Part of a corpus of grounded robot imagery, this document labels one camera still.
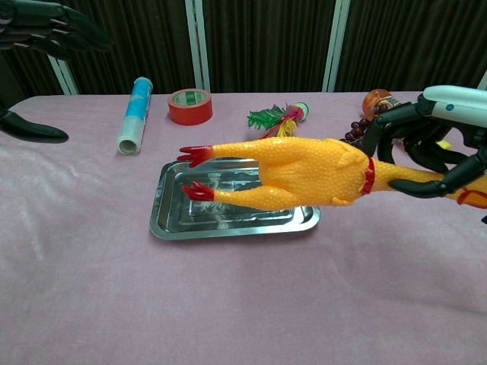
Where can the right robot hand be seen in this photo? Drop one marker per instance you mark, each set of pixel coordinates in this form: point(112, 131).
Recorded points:
point(456, 106)

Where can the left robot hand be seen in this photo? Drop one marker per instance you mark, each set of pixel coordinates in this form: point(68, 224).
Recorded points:
point(45, 26)

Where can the yellow rubber chicken toy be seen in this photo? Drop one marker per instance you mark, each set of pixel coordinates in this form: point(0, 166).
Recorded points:
point(312, 171)

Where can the rectangular stainless steel tray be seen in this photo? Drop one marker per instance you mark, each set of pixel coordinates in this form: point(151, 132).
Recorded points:
point(228, 224)

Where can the black pleated screen panel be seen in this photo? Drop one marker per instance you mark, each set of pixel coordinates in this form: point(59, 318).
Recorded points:
point(152, 38)
point(23, 80)
point(266, 38)
point(411, 38)

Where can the clear bottle with yellow cap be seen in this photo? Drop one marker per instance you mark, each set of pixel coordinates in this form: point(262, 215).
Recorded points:
point(374, 99)

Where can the dark purple grape bunch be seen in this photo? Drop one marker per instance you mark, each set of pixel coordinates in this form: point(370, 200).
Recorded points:
point(357, 127)

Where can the blue cling film roll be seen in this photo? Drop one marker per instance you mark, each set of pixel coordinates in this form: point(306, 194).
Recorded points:
point(134, 118)

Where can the red adhesive tape roll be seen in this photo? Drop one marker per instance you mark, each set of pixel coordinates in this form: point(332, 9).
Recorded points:
point(190, 116)

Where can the colourful feather shuttlecock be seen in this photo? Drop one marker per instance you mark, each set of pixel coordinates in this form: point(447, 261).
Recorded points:
point(266, 118)

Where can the pink plush tablecloth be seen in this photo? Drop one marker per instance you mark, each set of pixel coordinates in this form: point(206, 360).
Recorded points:
point(76, 266)

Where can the white screen frame post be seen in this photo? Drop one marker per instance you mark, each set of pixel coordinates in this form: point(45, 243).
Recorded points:
point(65, 80)
point(201, 57)
point(336, 45)
point(483, 81)

